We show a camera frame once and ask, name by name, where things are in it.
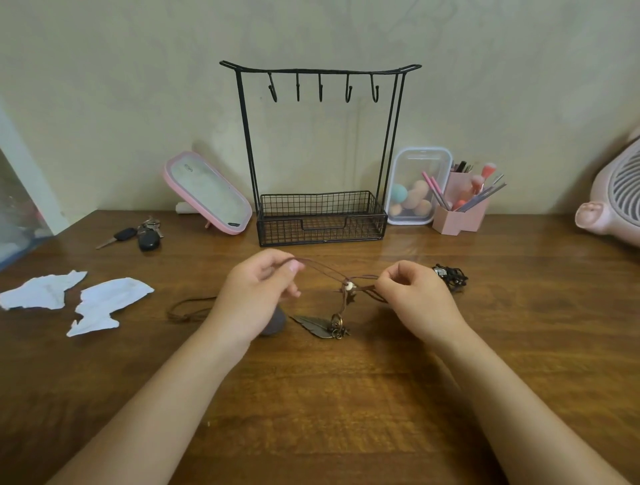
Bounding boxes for person's right hand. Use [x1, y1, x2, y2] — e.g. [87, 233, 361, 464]
[375, 259, 471, 350]

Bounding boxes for person's left hand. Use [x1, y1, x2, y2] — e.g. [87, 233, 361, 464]
[205, 248, 306, 350]

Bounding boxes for brown cord ring pendant necklace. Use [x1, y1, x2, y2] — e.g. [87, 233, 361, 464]
[167, 297, 289, 336]

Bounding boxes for black cord flower pendant necklace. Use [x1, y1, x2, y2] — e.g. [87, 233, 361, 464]
[432, 263, 469, 293]

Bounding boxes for brown cord leaf pendant necklace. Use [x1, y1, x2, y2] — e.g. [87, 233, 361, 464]
[289, 292, 352, 342]

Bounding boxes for brown cord shell star necklace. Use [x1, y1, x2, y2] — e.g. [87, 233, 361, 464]
[289, 257, 389, 306]

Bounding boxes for black wire jewelry stand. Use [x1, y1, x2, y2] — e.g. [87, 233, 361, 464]
[219, 60, 423, 248]

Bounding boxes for person's left forearm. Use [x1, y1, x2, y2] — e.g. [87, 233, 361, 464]
[47, 319, 251, 485]

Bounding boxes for person's right forearm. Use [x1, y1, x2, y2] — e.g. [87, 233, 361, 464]
[429, 319, 631, 485]

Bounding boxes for pink brush holder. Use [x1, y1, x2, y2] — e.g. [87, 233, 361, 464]
[432, 171, 490, 237]

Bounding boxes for pink framed table mirror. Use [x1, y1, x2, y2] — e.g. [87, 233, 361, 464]
[162, 151, 253, 237]

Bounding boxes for pink pen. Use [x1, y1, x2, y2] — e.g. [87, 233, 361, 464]
[430, 176, 452, 211]
[421, 171, 445, 210]

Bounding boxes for grey purple pencil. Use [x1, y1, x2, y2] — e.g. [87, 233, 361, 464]
[456, 183, 507, 213]

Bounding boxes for white crumpled paper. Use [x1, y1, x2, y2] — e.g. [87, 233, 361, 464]
[66, 277, 155, 338]
[0, 270, 89, 311]

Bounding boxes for black headed car key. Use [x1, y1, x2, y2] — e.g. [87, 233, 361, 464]
[95, 227, 138, 250]

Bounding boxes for clear plastic container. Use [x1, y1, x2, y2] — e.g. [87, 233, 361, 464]
[384, 146, 453, 227]

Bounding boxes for pink pig shaped desk fan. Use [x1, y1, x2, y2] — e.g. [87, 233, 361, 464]
[575, 127, 640, 249]

